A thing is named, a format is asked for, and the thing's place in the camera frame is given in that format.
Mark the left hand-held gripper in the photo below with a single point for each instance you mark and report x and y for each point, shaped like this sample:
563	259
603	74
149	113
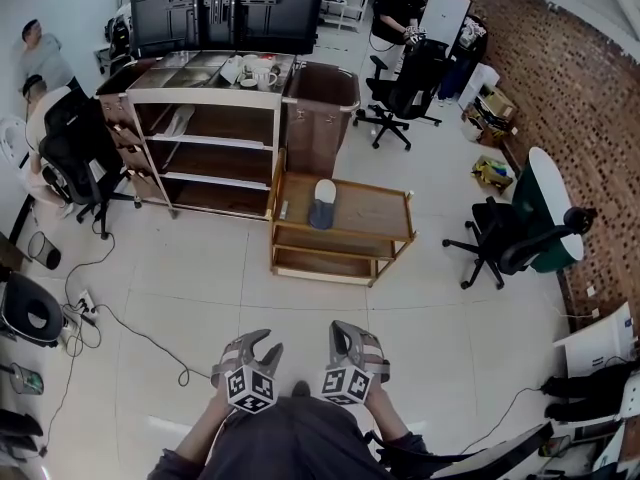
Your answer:
250	388

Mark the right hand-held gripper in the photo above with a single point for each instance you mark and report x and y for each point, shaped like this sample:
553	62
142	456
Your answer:
347	385

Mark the blue slipper with white insole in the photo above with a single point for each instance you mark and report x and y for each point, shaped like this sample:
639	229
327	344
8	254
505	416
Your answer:
322	213

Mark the wooden three-tier shelf cart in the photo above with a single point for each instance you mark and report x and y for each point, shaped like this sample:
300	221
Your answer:
370	213

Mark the grey shoe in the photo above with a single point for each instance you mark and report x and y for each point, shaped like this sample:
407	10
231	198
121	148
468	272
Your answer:
179	120

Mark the metal shelving cart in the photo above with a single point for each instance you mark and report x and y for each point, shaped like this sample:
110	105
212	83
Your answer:
200	96

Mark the person's left forearm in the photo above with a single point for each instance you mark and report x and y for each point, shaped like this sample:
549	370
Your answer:
205	428

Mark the person's right forearm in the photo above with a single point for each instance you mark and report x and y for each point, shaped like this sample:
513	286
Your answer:
387	415

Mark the black rounded object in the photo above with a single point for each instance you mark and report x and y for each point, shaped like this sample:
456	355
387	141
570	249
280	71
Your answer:
301	390

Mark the person's grey clothing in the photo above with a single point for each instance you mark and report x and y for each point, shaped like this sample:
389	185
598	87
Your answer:
290	443

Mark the small grey device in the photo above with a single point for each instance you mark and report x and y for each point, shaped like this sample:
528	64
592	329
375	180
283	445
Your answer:
284	209

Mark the white power strip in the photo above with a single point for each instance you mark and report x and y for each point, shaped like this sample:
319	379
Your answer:
86	303

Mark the black office chair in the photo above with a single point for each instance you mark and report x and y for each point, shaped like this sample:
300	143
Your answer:
500	233
75	158
415	88
500	448

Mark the cardboard box with colourful items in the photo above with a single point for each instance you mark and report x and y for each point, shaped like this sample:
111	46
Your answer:
492	173

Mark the white folded board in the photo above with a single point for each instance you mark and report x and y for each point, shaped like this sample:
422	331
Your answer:
595	343

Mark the green oval white-top table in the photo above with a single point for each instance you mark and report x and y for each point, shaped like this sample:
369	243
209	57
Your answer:
550	193

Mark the white ceramic cup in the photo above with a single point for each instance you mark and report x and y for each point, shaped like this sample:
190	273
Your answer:
248	83
262	79
250	60

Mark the stacked cardboard boxes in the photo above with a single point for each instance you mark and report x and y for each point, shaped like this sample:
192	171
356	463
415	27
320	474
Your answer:
495	105

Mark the white box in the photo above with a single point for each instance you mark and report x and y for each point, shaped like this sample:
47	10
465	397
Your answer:
480	83

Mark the white plastic stool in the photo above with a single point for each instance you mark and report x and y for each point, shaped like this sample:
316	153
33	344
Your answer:
12	138

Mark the black screen stand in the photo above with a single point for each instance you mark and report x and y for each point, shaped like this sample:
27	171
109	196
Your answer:
225	18

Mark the white upright board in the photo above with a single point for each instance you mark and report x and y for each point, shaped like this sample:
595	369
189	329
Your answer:
445	18

